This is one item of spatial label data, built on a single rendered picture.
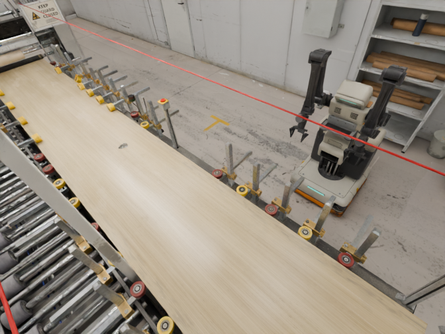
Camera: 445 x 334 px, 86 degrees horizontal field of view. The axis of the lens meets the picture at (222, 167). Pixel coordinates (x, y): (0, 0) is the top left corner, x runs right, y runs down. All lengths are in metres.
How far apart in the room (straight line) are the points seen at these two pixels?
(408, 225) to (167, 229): 2.37
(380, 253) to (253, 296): 1.64
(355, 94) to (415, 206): 1.69
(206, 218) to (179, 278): 0.40
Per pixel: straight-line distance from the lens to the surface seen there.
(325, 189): 2.62
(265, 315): 1.39
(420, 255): 2.93
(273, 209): 1.62
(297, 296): 1.43
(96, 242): 1.24
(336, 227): 2.74
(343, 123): 2.09
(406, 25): 3.48
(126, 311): 1.54
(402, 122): 4.10
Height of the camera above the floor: 2.26
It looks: 47 degrees down
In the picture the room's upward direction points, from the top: 6 degrees counter-clockwise
